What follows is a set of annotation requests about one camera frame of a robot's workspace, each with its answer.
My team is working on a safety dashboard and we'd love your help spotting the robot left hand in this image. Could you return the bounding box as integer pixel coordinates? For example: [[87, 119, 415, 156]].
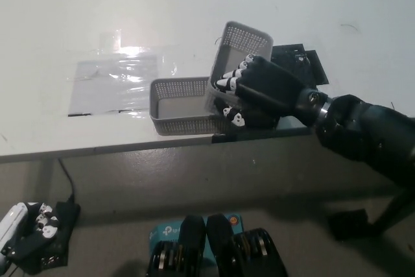
[[0, 201, 61, 260]]

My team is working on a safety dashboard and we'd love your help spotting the short grey perforated basket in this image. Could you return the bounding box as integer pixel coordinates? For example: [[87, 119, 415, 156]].
[[206, 21, 274, 116]]

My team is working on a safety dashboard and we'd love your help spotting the black power adapter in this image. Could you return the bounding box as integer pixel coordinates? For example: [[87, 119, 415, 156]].
[[48, 201, 81, 255]]

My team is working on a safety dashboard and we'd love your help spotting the black table leg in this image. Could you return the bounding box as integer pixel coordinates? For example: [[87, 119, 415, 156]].
[[371, 186, 415, 236]]

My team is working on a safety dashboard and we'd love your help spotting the clear plastic taped sheet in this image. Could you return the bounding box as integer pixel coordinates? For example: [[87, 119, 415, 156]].
[[65, 29, 178, 118]]

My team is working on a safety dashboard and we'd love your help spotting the small black tape strip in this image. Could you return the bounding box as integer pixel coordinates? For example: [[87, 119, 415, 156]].
[[211, 133, 237, 144]]

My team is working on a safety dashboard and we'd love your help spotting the teal router box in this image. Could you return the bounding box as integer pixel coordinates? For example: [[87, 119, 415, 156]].
[[148, 213, 243, 267]]

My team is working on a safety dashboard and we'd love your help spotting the long grey perforated basket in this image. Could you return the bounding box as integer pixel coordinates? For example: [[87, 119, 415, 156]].
[[148, 77, 235, 136]]

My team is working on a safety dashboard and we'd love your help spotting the black floor plate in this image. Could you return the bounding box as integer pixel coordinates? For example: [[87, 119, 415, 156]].
[[326, 208, 377, 241]]

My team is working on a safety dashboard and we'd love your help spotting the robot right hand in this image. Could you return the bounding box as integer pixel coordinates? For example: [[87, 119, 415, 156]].
[[213, 53, 328, 128]]

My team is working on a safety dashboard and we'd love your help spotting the black power cable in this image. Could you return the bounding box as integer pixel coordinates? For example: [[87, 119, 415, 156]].
[[57, 158, 76, 205]]

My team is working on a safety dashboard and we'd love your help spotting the large black tape patch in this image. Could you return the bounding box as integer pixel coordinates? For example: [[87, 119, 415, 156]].
[[270, 42, 330, 87]]

